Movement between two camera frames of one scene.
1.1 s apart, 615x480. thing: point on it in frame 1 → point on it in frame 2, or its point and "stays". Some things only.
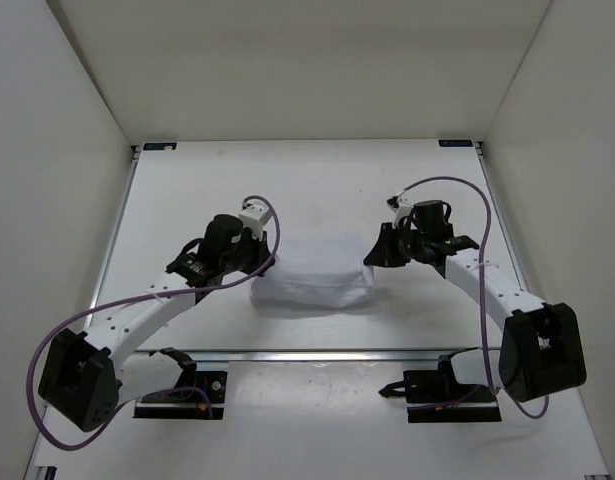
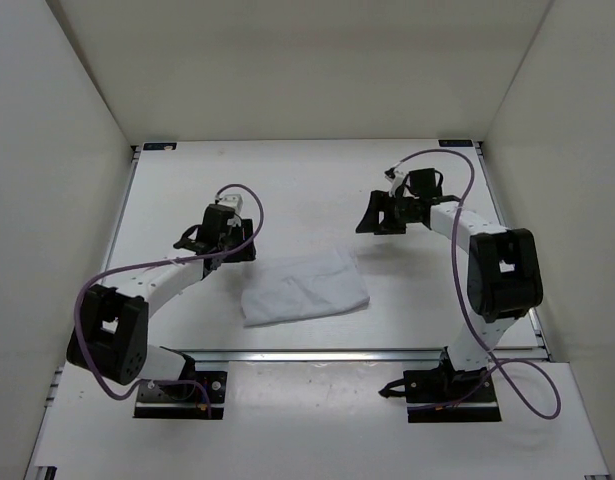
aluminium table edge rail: [328, 355] stays
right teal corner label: [455, 143] stays
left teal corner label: [159, 146] stays
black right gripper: [384, 253] → [371, 223]
